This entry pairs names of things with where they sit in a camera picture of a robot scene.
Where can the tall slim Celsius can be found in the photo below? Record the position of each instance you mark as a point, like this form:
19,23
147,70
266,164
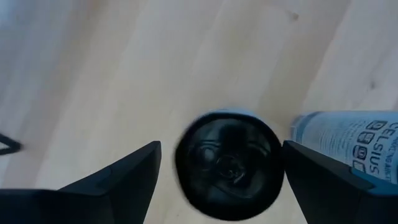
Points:
230,165
348,140

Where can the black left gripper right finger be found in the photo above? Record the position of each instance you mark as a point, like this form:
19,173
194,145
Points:
335,193

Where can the wooden shelf with black frame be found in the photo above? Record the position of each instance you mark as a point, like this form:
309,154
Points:
9,146

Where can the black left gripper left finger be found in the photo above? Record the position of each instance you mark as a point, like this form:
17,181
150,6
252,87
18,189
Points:
102,199

